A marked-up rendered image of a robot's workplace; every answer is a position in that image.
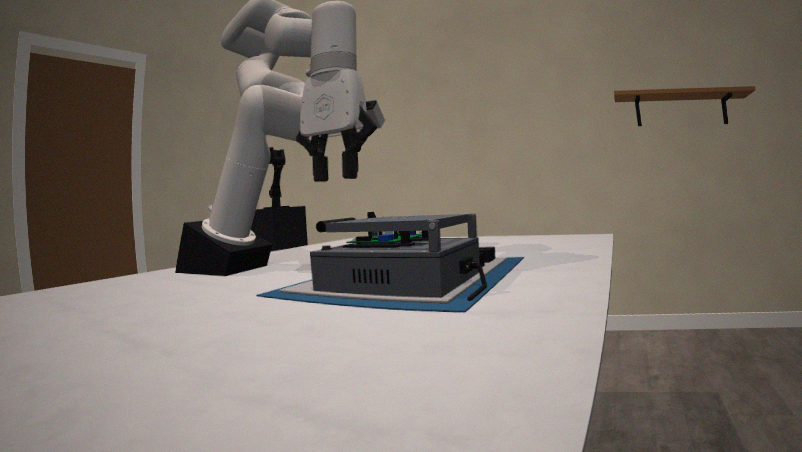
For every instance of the green circuit board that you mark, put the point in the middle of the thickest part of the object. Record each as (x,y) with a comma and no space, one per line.
(386,237)

